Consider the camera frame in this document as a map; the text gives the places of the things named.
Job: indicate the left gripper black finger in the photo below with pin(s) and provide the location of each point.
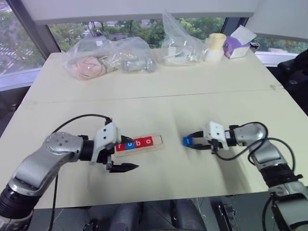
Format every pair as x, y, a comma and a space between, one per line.
127, 139
124, 168

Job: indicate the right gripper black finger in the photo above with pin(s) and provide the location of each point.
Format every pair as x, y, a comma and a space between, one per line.
198, 134
203, 147

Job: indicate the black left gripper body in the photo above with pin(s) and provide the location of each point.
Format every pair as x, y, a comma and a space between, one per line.
108, 156

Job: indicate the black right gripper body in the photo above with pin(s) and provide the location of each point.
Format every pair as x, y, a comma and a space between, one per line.
215, 145

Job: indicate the red letter tile b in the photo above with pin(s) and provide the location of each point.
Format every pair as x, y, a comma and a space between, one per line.
138, 143

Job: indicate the blue letter t block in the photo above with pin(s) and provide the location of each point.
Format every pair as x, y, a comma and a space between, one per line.
187, 141

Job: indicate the red letter tile o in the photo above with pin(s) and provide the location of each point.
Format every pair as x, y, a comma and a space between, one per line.
147, 141

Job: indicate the wooden letter tray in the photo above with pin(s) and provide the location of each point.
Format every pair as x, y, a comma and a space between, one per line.
157, 144

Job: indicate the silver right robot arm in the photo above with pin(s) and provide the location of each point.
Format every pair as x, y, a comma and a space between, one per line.
267, 156

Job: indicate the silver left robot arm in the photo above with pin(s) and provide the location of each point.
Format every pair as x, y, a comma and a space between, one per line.
48, 154

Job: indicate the blue letter tile o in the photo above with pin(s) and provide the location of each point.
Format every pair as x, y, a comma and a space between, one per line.
130, 145

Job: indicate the red letter tile r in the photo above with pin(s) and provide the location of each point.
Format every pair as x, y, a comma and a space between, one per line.
120, 147

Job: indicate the clear bag with grey item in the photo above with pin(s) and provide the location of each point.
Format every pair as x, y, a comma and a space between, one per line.
137, 62

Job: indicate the clear bag with pink items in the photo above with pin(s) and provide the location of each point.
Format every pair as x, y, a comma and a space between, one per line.
85, 66

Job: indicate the tall clear bag, white items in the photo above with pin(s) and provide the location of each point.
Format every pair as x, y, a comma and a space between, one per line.
180, 48

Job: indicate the purple tissue box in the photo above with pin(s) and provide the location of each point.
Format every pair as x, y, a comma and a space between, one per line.
234, 47

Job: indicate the small dark jar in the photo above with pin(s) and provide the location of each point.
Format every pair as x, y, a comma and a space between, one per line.
254, 45

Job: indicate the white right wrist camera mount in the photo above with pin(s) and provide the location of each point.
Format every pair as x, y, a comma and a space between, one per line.
216, 131

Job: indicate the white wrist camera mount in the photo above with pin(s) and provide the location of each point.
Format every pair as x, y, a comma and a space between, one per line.
106, 136
216, 131

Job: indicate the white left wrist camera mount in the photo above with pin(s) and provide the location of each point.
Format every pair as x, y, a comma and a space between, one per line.
106, 136

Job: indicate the black metal bracket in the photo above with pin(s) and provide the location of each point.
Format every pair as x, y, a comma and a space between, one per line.
226, 211

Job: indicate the thin dark window post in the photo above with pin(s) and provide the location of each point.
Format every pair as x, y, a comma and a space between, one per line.
225, 26

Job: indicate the wide dark window post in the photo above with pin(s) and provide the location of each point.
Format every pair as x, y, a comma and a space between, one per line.
36, 26

